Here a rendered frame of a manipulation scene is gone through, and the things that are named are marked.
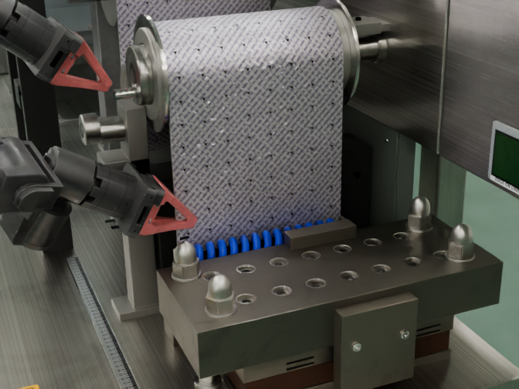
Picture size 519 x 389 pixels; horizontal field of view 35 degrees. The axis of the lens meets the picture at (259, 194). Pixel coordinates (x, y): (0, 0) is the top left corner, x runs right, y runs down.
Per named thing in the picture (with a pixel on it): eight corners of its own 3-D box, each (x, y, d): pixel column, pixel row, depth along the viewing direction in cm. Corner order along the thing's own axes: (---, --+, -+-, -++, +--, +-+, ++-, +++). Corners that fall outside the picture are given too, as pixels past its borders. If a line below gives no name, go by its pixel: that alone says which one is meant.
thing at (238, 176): (178, 261, 109) (169, 126, 102) (338, 228, 117) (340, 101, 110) (179, 262, 109) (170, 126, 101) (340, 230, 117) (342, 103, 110)
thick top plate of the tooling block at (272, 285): (159, 311, 106) (156, 268, 103) (429, 252, 119) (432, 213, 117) (199, 380, 92) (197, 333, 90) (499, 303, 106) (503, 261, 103)
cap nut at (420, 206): (400, 224, 114) (401, 194, 112) (422, 219, 115) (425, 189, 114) (414, 235, 111) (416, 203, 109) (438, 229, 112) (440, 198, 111)
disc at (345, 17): (304, 83, 123) (310, -16, 116) (307, 83, 123) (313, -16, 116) (351, 123, 111) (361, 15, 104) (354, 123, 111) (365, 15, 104)
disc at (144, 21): (135, 106, 114) (130, -1, 107) (139, 105, 114) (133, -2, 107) (167, 152, 102) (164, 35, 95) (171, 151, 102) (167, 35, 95)
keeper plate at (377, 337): (332, 388, 100) (334, 309, 96) (405, 368, 103) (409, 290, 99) (342, 400, 98) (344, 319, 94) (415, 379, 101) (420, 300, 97)
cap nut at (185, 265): (167, 271, 103) (165, 238, 101) (195, 265, 104) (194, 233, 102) (176, 284, 100) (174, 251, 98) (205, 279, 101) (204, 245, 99)
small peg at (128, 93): (113, 98, 104) (112, 87, 103) (134, 95, 105) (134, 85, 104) (115, 102, 102) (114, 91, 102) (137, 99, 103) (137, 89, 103)
